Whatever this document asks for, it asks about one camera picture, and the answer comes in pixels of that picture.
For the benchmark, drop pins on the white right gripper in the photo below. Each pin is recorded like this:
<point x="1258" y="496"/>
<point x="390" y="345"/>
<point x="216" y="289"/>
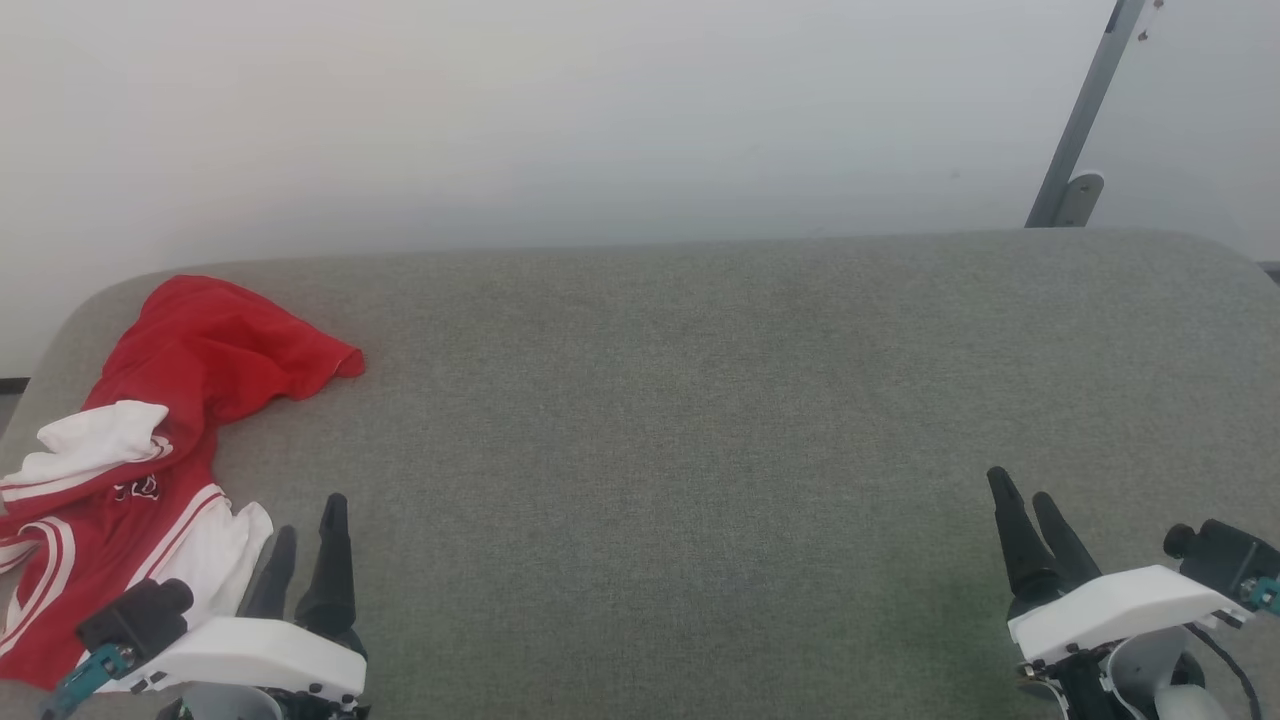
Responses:
<point x="1110" y="605"/>

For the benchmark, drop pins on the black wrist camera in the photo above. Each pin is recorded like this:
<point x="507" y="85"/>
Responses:
<point x="1225" y="555"/>
<point x="135" y="615"/>

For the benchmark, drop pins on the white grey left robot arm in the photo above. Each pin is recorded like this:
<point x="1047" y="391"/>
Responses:
<point x="230" y="705"/>

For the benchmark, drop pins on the grey fabric sofa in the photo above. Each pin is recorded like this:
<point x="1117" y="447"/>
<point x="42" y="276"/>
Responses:
<point x="650" y="450"/>

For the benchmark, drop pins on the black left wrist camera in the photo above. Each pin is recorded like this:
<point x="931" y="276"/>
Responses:
<point x="135" y="615"/>

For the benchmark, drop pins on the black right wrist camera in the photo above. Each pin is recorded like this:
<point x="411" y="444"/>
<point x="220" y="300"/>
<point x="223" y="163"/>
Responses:
<point x="1225" y="555"/>

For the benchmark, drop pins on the red and white shirt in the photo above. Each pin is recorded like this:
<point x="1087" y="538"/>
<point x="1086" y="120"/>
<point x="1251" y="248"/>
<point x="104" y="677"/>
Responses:
<point x="200" y="350"/>

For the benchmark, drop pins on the grey metal pole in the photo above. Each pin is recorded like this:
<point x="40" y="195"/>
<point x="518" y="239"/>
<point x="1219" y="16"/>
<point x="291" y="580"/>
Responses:
<point x="1085" y="110"/>

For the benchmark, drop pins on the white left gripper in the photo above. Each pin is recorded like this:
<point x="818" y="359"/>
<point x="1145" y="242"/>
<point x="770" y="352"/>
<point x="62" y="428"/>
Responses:
<point x="260" y="655"/>

